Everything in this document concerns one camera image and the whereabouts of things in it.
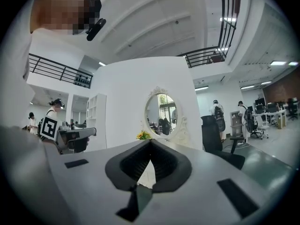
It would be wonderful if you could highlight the black office chair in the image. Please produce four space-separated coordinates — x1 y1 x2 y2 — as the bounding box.
201 115 246 171

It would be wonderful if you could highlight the black metal railing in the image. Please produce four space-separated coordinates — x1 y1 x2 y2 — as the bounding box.
27 52 94 89
175 0 242 69

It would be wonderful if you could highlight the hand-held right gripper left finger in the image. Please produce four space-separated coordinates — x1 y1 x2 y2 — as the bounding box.
105 139 152 192

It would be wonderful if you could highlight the white partition panel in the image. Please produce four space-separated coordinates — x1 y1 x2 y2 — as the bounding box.
88 56 203 151

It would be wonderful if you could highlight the white cart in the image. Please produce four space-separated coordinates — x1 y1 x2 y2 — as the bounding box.
230 110 245 141

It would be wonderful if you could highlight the white cube shelf unit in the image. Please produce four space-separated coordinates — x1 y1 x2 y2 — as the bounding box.
86 93 107 150

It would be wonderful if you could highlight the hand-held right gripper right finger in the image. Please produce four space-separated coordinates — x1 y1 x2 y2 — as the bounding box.
150 139 193 193

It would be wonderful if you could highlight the yellow sunflower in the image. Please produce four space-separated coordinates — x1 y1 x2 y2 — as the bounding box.
136 130 152 140

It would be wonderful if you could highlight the person's white shirt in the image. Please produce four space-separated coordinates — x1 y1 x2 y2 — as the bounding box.
0 28 36 129

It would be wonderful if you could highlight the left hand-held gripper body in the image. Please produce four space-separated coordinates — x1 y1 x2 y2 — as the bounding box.
38 116 97 155

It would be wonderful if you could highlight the black head-worn camera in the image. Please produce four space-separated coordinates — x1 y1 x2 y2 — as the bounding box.
85 17 107 42

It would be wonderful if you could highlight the white office chair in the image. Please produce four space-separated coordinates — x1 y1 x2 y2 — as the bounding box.
250 114 270 140

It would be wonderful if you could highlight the white ornate oval mirror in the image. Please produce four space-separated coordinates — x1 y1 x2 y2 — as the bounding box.
143 86 189 147

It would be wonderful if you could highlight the person's head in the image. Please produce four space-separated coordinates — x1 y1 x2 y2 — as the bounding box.
30 0 103 36

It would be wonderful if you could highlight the white office desk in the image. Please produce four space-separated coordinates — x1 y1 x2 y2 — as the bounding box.
254 109 288 128

